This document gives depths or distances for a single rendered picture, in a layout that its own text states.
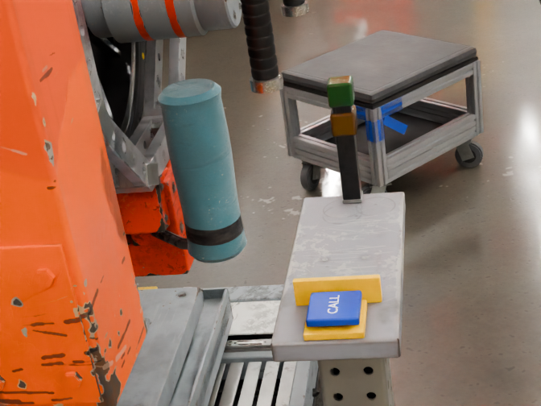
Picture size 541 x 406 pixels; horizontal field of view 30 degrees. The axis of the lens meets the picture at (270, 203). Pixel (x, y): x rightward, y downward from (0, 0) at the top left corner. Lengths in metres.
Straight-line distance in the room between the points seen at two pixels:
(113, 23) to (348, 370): 0.61
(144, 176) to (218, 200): 0.12
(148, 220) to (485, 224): 1.16
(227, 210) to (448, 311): 0.85
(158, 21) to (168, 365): 0.61
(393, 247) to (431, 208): 1.09
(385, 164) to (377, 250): 1.00
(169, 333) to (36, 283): 0.78
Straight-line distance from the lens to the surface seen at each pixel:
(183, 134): 1.40
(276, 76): 1.33
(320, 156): 2.66
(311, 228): 1.61
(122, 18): 1.47
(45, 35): 1.03
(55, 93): 1.04
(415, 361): 2.05
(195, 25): 1.46
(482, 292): 2.25
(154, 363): 1.76
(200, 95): 1.39
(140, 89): 1.77
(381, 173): 2.51
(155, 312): 1.90
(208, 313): 2.01
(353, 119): 1.60
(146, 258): 1.64
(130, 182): 1.49
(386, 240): 1.55
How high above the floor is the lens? 1.20
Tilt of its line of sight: 26 degrees down
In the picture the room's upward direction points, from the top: 9 degrees counter-clockwise
